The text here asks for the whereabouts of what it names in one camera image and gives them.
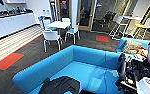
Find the black t-shirt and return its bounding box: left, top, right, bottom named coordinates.
left=38, top=75, right=81, bottom=94

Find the orange yellow bag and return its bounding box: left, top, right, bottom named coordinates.
left=136, top=46, right=149, bottom=60

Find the patterned beige cushion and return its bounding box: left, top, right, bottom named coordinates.
left=122, top=39, right=144, bottom=55

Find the white cylindrical device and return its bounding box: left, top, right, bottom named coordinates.
left=135, top=76, right=150, bottom=94

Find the black equipment cart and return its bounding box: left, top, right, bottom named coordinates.
left=114, top=52, right=150, bottom=94

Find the blue armchair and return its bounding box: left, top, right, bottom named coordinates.
left=115, top=36, right=150, bottom=54

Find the yellow bar stool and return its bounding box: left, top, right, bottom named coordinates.
left=132, top=17, right=150, bottom=40

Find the white rectangular high table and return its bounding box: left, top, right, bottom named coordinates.
left=122, top=14, right=142, bottom=20

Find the white bar stool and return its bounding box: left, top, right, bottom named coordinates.
left=109, top=14, right=125, bottom=40

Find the black office chair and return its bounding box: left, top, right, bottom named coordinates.
left=100, top=11, right=115, bottom=28

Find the blue sofa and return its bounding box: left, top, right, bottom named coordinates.
left=11, top=44, right=125, bottom=94

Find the wooden glass door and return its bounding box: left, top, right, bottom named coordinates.
left=76, top=0, right=97, bottom=32
left=56, top=0, right=71, bottom=20

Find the white chair blue seat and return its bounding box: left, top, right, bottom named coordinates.
left=64, top=23, right=82, bottom=45

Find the white round low table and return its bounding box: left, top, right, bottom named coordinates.
left=45, top=20, right=70, bottom=29

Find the white kitchen counter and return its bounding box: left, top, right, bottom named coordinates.
left=0, top=11, right=37, bottom=43

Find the blue frame chair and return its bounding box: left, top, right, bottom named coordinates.
left=37, top=14, right=53, bottom=30

